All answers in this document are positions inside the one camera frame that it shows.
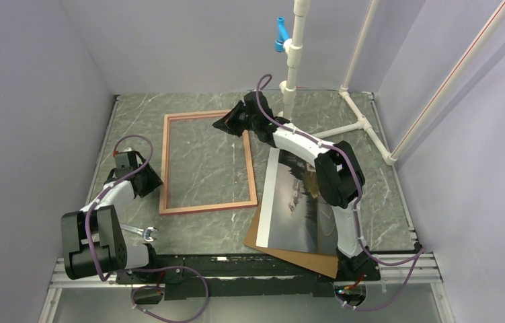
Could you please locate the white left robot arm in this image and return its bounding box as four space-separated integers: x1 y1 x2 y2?
61 150 163 283

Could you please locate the white PVC pipe stand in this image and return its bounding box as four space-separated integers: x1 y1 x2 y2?
279 1 505 166

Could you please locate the brown cardboard backing board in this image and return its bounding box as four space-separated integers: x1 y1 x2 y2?
243 204 338 278

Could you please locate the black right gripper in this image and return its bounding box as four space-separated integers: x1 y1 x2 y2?
212 100 258 138

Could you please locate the glossy photo with white borders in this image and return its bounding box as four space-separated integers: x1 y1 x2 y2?
256 148 338 255

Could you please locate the blue pipe fitting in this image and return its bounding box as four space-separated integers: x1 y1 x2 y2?
274 17 292 54

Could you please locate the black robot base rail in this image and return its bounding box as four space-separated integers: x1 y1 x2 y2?
70 240 424 306

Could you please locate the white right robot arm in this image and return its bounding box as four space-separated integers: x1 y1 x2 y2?
212 91 370 279

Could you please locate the red wooden picture frame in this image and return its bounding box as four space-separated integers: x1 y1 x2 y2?
159 110 258 215

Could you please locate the silver open-end wrench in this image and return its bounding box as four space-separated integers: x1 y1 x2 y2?
120 223 159 242

